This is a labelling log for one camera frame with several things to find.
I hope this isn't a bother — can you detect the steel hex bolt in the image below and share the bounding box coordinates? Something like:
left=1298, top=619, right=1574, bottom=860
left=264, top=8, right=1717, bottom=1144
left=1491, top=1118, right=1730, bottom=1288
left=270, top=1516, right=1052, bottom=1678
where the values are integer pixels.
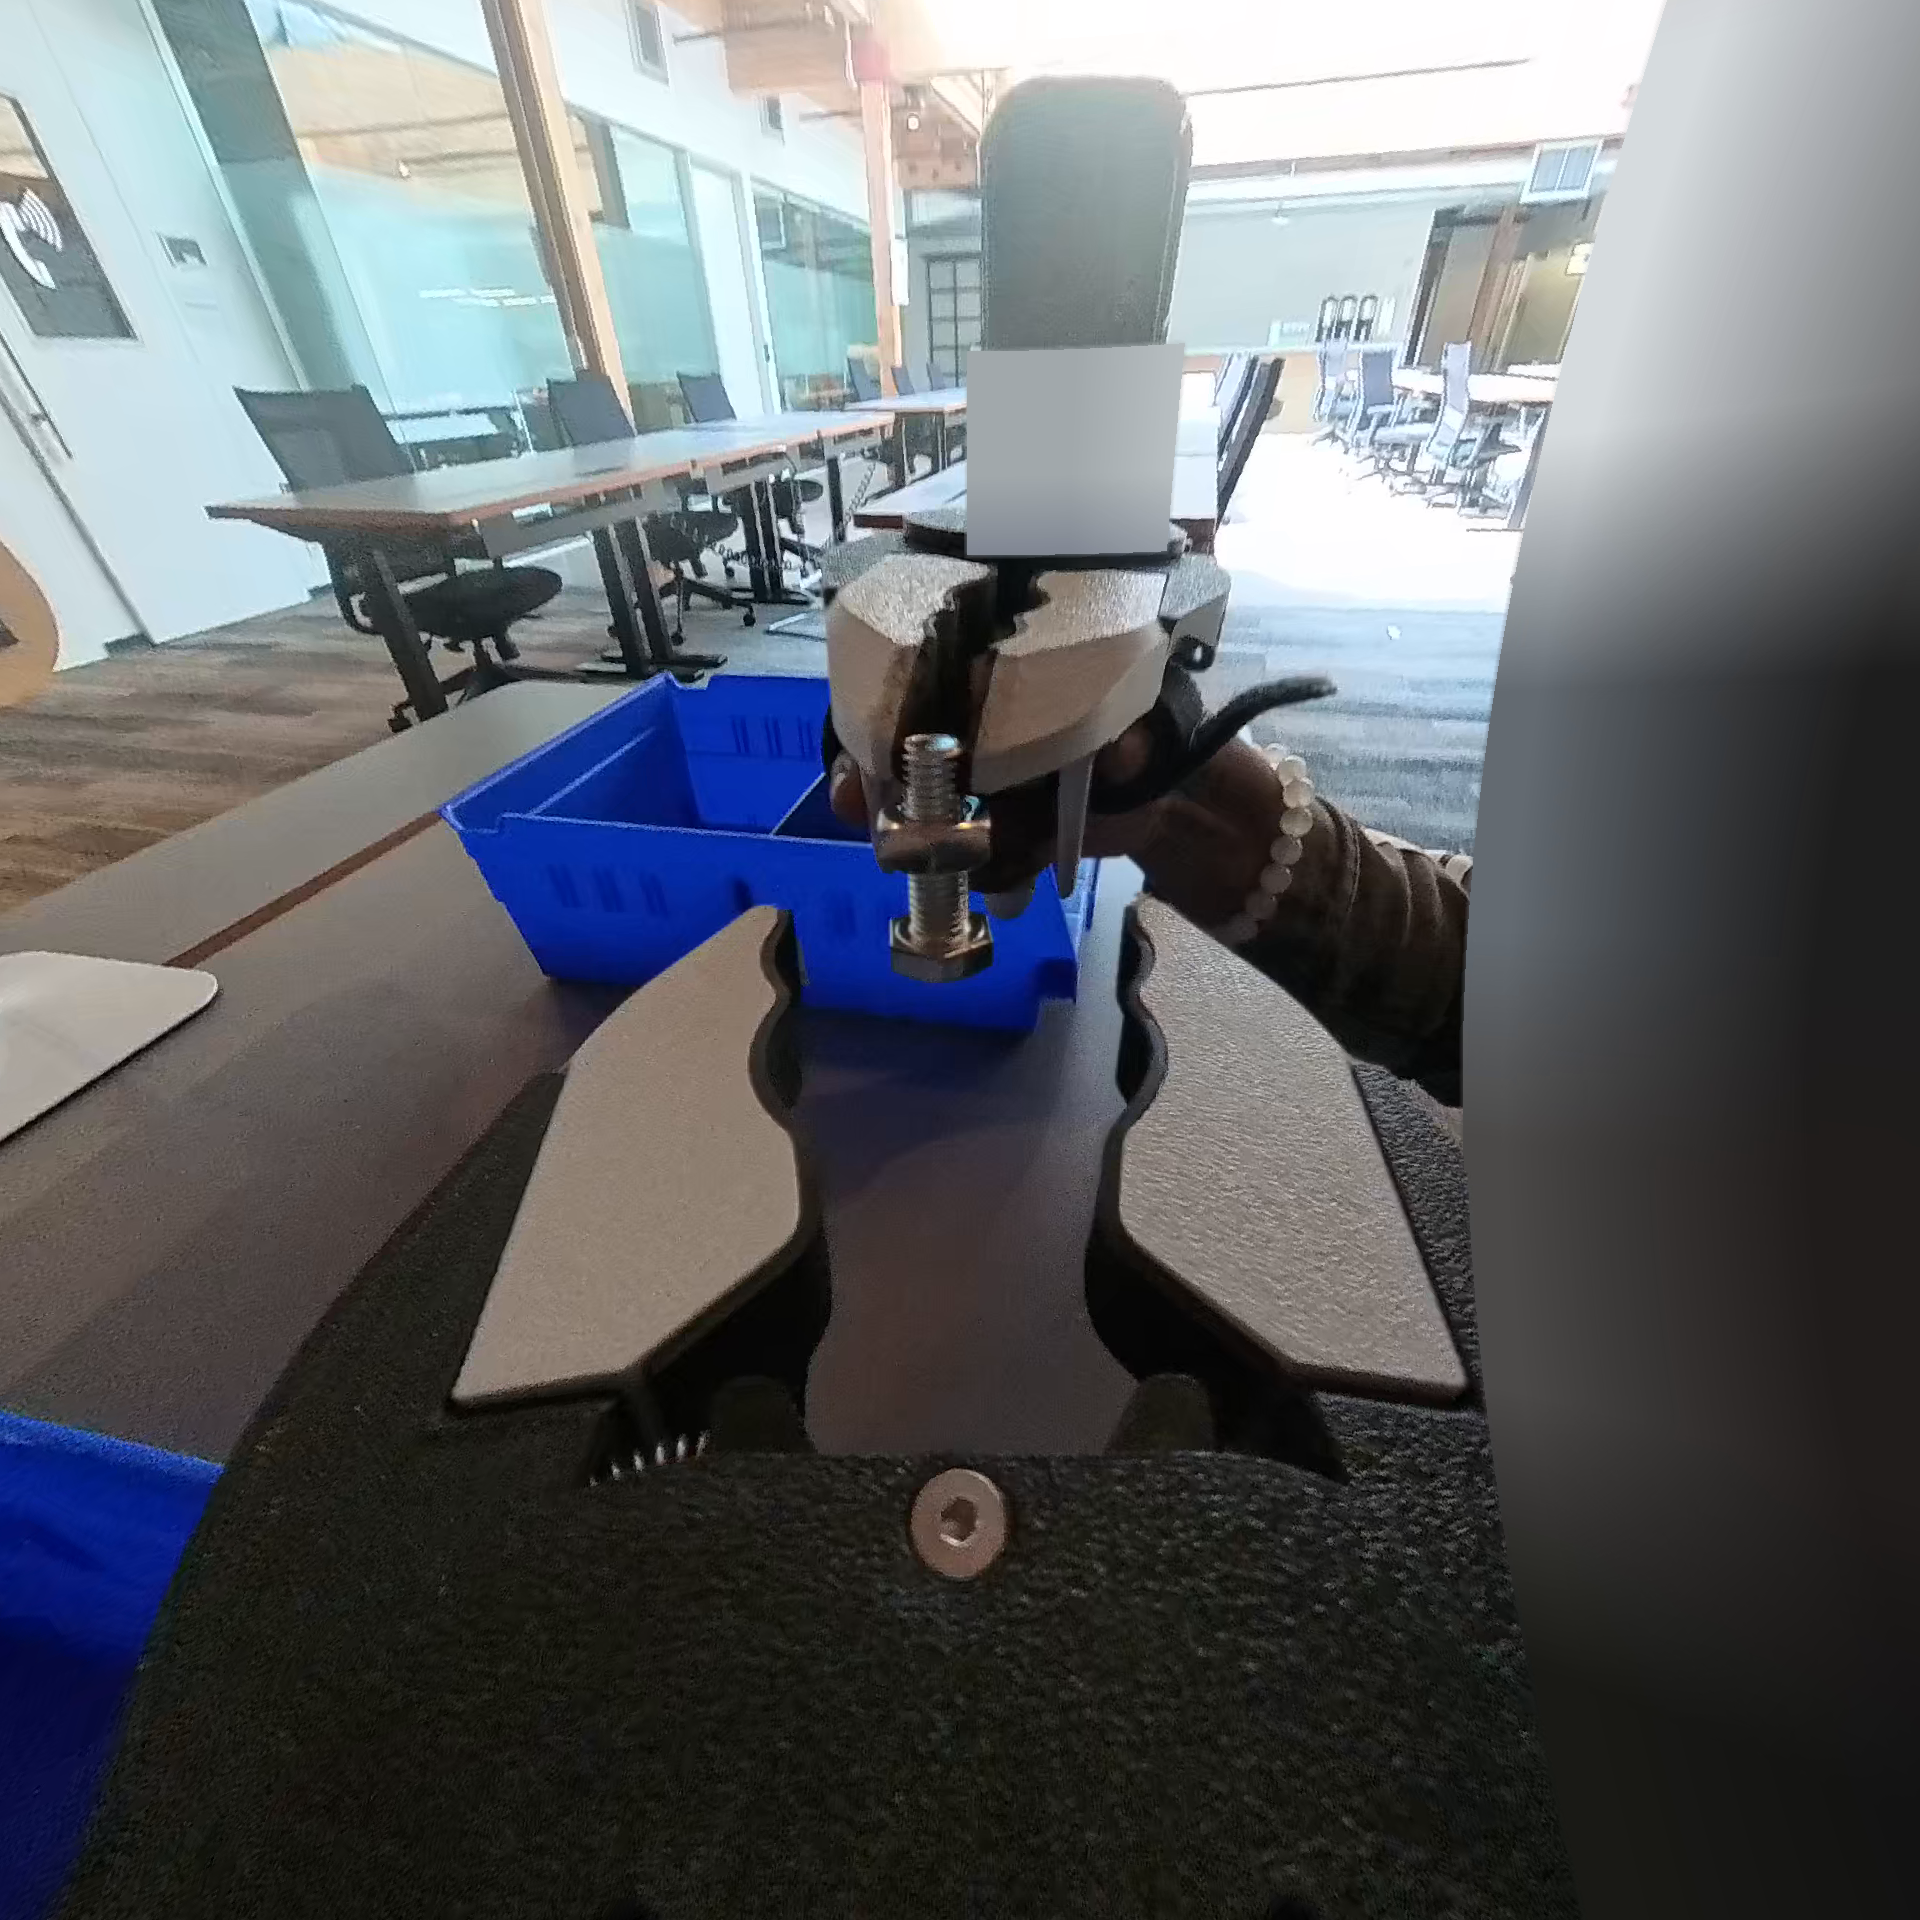
left=882, top=734, right=1001, bottom=987

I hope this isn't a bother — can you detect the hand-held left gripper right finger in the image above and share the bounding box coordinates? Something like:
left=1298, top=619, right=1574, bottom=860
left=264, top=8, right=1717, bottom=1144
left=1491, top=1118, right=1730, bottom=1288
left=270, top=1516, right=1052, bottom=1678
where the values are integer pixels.
left=1085, top=895, right=1476, bottom=1441

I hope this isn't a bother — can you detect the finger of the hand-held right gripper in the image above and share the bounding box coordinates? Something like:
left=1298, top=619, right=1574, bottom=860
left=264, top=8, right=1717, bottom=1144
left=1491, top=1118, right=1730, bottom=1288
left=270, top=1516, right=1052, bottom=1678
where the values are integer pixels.
left=973, top=563, right=1192, bottom=901
left=825, top=563, right=993, bottom=798

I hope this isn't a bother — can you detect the person's right hand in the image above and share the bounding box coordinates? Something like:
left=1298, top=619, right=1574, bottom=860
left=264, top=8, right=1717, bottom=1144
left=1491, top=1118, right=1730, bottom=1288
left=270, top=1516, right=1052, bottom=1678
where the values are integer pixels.
left=825, top=744, right=1293, bottom=938

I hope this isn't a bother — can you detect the wooden desk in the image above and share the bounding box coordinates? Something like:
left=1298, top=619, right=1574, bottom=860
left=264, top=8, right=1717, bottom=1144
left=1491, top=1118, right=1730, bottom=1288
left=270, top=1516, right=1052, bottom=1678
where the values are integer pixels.
left=855, top=456, right=1222, bottom=535
left=205, top=412, right=902, bottom=731

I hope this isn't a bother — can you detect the blue divided parts bin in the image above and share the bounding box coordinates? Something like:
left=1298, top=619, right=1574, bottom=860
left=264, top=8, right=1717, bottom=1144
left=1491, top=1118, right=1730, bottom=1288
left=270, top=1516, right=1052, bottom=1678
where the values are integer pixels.
left=440, top=672, right=1102, bottom=1038

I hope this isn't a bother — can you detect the white beaded bracelet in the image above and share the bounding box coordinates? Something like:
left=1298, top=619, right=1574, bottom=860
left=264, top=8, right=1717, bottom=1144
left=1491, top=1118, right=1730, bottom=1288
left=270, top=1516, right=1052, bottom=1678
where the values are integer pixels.
left=1217, top=744, right=1322, bottom=946

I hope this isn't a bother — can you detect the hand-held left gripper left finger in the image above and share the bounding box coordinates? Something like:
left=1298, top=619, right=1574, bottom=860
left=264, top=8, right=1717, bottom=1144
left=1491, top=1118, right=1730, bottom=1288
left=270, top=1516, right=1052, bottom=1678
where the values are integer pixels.
left=445, top=904, right=831, bottom=1450

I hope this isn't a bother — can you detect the blue plastic bin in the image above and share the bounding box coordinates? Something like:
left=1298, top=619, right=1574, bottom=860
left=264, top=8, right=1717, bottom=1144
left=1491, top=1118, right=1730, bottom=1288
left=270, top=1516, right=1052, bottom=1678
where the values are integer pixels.
left=0, top=1409, right=225, bottom=1920

